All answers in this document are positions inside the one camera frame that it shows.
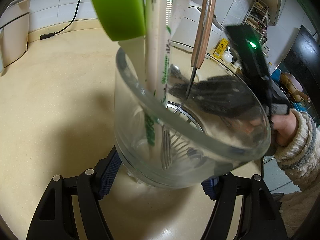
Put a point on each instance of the right hand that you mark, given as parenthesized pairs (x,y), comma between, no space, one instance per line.
(285,127)

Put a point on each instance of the metal wire rack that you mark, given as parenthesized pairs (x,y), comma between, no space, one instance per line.
(258,18)

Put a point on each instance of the small white teapot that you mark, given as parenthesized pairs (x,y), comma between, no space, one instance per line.
(227,57)

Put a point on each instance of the white rice cooker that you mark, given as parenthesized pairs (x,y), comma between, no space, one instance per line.
(186,31)

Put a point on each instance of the wooden handled fork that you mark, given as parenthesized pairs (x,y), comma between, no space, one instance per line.
(197,59)

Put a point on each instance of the yellow box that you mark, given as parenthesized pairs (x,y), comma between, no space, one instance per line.
(220,48)

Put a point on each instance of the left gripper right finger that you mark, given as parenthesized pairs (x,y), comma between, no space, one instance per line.
(259,218)

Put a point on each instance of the knitted sweater right forearm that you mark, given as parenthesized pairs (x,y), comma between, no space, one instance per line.
(300,162)

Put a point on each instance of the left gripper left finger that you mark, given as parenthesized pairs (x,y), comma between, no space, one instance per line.
(54,215)

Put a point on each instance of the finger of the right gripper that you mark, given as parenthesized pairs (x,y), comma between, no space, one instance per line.
(220,94)

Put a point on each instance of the disposable chopsticks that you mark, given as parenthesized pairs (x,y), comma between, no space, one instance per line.
(157,51)

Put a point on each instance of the clear glass tumbler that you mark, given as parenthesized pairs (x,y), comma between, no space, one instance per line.
(203,145)

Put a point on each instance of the beige electric cooker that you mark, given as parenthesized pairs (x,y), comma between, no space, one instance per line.
(14,31)

